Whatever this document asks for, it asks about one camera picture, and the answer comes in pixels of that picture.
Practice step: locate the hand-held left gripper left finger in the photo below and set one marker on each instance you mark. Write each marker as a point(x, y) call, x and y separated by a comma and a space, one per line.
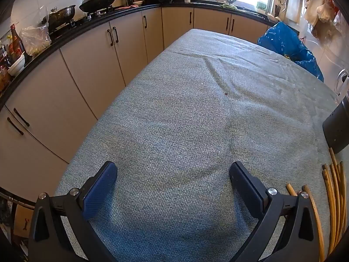
point(101, 191)

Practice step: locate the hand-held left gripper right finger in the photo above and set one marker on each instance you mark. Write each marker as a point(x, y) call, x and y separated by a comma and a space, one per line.
point(248, 191)

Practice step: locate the bunch of wooden chopsticks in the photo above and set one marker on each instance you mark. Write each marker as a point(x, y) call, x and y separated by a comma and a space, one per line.
point(333, 196)

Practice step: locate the dark grey chopstick holder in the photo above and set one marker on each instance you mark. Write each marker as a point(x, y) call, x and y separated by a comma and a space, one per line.
point(336, 131)

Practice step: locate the grey-blue tablecloth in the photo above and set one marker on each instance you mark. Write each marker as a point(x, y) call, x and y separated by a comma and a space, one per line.
point(177, 101)

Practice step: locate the beige lower kitchen cabinets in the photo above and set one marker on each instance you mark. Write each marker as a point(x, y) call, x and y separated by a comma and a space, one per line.
point(90, 60)

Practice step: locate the orange food packet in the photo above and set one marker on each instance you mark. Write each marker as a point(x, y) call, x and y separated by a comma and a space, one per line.
point(5, 77)

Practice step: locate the white bowl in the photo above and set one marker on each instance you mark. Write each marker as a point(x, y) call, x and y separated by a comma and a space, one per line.
point(16, 67)

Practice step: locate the blue plastic bag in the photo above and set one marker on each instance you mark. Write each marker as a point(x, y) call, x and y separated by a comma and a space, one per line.
point(283, 41)

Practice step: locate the clear plastic food bag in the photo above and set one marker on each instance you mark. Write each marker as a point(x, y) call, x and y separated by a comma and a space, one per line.
point(35, 41)

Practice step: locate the red label sauce bottle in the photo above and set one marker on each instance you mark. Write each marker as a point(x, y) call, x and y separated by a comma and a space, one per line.
point(16, 43)

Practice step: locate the black gas stove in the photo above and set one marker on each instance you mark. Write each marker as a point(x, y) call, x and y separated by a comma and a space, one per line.
point(95, 13)

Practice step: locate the brown hanging bag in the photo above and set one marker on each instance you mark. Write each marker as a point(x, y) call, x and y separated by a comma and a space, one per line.
point(323, 30)

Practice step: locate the steel cooking pot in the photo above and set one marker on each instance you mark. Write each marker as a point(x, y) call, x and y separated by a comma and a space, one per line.
point(61, 15)

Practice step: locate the green packet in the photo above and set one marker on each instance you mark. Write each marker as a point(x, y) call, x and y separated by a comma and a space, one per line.
point(260, 5)

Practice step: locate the green dish cloth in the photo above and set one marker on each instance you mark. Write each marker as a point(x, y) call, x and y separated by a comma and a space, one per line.
point(228, 6)

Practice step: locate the white cutting board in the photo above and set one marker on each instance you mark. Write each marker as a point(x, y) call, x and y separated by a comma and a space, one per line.
point(294, 8)

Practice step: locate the white hanging plastic bag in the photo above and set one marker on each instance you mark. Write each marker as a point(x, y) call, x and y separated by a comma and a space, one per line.
point(310, 11)

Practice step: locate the black kitchen countertop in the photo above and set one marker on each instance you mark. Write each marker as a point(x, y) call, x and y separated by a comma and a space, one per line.
point(207, 4)

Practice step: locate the yellow hanging plastic bag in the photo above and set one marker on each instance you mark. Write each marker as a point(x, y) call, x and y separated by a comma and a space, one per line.
point(325, 9)

